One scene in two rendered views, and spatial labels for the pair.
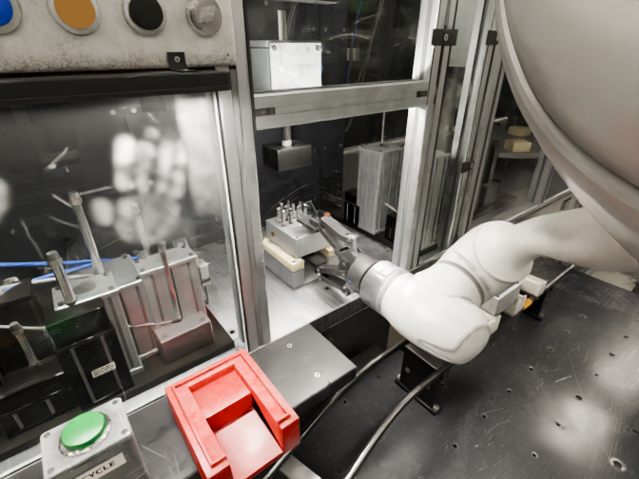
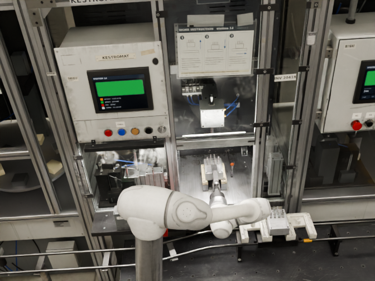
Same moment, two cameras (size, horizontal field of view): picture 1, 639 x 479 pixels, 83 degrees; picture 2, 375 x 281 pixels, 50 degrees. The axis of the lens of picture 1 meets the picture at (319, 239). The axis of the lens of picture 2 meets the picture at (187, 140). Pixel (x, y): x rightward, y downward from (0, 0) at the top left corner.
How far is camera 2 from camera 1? 1.52 m
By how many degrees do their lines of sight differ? 33
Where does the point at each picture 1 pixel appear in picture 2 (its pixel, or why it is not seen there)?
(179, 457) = not seen: hidden behind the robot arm
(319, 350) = not seen: hidden behind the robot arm
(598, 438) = not seen: outside the picture
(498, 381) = (277, 266)
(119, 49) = (142, 136)
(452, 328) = (214, 225)
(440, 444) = (230, 270)
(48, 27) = (130, 133)
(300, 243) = (207, 175)
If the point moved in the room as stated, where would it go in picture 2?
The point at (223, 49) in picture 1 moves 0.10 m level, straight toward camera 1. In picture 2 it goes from (167, 134) to (157, 147)
